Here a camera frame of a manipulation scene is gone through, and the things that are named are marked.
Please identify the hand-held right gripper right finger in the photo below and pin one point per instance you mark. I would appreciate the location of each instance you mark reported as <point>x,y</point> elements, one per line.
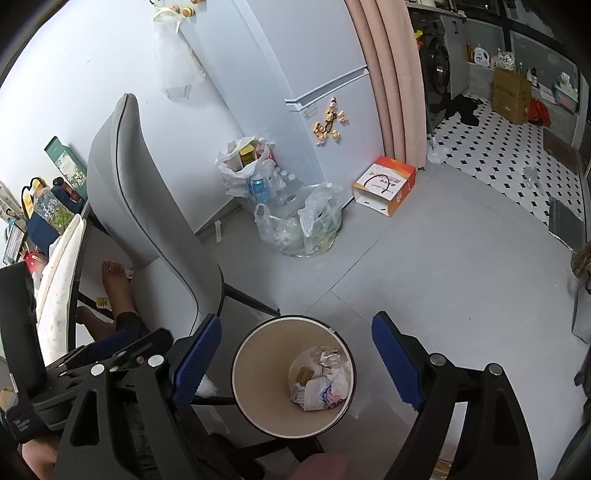
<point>397,364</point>

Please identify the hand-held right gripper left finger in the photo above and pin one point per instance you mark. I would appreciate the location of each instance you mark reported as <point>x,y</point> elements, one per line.
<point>198,355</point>

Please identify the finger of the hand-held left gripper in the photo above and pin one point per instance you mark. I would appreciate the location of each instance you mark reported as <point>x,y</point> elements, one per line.
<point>124,346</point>

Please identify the white tissue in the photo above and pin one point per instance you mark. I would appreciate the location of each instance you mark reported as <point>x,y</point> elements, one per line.
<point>340,381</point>

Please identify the round cream trash bin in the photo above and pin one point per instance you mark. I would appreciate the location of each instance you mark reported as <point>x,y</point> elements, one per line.
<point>258,369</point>

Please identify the crushed clear plastic bottle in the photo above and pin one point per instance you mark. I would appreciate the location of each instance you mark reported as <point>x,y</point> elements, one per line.
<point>328,357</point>

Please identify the blue foil packet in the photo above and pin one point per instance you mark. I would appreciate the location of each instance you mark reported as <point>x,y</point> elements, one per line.
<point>330,397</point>

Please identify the printed paper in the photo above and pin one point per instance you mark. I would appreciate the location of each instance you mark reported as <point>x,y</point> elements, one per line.
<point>311,392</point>

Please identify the small brown cardboard box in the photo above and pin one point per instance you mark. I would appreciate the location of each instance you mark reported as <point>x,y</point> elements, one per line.
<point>304,374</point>

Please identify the person's left forearm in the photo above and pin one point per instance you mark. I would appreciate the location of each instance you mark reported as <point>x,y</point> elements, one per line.
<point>41,459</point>

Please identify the floral cream tablecloth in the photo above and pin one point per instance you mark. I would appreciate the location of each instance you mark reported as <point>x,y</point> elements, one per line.
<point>57,286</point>

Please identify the navy handbag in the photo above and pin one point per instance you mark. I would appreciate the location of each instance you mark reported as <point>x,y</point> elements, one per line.
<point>41,235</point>

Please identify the person's leg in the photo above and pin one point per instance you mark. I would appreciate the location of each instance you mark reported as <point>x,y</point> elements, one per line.
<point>318,468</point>

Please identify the yellow snack bag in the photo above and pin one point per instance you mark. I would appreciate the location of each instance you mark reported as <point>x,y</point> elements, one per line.
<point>27,198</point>

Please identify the grey office chair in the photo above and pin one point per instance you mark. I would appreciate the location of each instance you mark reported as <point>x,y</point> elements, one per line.
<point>138,207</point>

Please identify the clear plastic bag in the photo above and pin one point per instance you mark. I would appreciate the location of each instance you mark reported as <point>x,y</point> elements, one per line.
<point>295,230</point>

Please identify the green tall box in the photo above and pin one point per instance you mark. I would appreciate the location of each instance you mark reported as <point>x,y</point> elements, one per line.
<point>64,166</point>

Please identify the blue drink can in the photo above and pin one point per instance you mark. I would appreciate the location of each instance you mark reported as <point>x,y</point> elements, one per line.
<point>259,189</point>

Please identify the orange white carton box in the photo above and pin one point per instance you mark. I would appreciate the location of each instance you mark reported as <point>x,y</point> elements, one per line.
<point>383,184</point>

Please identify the white plastic bag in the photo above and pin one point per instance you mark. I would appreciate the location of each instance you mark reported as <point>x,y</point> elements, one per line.
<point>231,166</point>

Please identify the white rag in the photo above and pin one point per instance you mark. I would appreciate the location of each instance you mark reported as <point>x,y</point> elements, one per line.
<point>438,152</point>

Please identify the grey floor mat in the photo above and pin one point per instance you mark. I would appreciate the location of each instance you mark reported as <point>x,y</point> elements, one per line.
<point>565,221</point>

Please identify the cluster of figure fridge magnets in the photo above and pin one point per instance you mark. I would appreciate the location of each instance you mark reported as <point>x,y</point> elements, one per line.
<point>330,122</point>

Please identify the black cloth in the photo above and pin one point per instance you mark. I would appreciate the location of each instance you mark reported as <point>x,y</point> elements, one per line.
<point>461,108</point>

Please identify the brown doormat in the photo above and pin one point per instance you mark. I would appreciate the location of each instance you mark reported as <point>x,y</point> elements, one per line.
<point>563,150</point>

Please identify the white mesh bag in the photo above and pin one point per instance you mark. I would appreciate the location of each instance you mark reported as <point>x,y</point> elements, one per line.
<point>178,64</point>

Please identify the orange bag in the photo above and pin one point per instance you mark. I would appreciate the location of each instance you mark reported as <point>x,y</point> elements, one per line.
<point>540,113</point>

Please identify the pink curtain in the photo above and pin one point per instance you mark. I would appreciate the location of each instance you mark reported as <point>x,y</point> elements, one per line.
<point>392,69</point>

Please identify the white refrigerator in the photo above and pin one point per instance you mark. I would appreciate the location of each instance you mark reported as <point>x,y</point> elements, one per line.
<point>277,69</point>

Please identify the dark washing machine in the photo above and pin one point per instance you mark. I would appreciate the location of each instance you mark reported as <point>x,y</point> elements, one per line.
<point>438,60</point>

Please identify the teal storage box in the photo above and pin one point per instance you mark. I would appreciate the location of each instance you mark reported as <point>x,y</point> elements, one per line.
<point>567,94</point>

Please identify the white detergent bottle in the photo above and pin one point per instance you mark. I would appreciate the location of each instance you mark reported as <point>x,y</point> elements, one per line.
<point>482,55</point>

